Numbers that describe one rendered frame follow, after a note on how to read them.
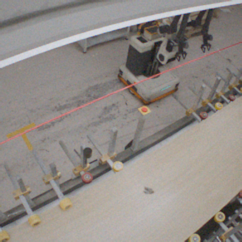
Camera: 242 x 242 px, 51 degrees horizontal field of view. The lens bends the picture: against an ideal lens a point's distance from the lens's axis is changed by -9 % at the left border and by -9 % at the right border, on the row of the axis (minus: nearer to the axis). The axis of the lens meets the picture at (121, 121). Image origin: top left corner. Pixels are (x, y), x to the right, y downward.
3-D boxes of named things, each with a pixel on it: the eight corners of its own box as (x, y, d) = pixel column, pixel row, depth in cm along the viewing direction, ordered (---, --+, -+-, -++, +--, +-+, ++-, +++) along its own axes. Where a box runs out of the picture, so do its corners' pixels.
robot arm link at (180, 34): (190, 4, 246) (183, 5, 241) (194, 6, 243) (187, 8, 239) (180, 38, 279) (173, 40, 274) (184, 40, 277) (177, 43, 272)
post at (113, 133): (106, 162, 230) (111, 128, 193) (109, 161, 232) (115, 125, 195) (108, 166, 228) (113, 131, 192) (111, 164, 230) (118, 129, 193)
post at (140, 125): (130, 148, 241) (138, 115, 206) (134, 145, 243) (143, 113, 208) (133, 152, 239) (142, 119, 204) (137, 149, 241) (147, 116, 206)
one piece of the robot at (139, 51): (123, 72, 384) (131, 23, 320) (151, 62, 409) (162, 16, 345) (137, 87, 369) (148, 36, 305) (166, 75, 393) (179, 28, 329)
